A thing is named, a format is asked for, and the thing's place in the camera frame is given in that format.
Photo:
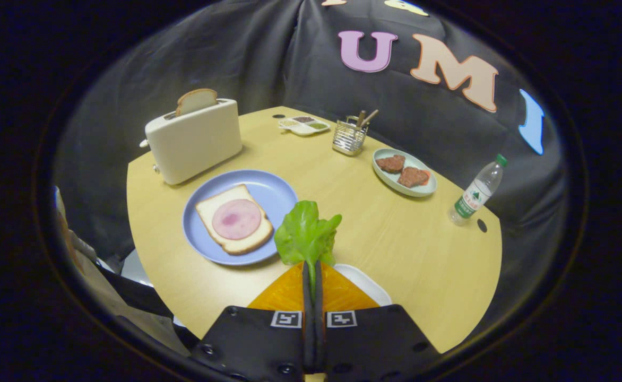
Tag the wooden utensil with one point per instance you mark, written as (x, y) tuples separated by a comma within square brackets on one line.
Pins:
[(362, 116), (372, 116)]

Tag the white toaster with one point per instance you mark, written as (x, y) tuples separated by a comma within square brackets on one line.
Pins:
[(194, 143)]

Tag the person's beige clothing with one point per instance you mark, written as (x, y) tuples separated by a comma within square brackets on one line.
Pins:
[(104, 297)]

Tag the pale green plate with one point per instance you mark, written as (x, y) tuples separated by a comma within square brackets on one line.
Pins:
[(387, 176)]

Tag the pink ham slice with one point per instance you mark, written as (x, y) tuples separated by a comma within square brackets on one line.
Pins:
[(236, 219)]

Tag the black backdrop cloth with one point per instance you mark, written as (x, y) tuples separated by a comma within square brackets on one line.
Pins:
[(236, 53)]

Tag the bread slice under ham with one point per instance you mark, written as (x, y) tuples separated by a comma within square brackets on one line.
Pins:
[(207, 207)]

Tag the blue round plate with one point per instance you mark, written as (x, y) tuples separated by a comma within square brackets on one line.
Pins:
[(268, 191)]

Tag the green lettuce leaf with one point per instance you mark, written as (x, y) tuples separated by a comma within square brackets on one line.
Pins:
[(305, 233)]

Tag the white square plate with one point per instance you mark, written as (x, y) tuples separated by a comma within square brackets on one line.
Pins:
[(366, 286)]

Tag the plain bread slice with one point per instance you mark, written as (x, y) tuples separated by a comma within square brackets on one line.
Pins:
[(197, 100)]

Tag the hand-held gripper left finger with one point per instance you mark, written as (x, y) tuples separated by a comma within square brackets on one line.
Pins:
[(252, 345)]

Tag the brown meat patty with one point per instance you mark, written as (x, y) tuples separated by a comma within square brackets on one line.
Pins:
[(390, 163), (413, 177)]

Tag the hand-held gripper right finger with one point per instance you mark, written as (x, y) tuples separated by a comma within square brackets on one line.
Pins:
[(374, 345)]

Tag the clear water bottle green cap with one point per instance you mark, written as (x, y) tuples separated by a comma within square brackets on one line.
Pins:
[(475, 193)]

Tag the white divided condiment dish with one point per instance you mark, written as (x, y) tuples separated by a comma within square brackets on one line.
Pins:
[(303, 129)]

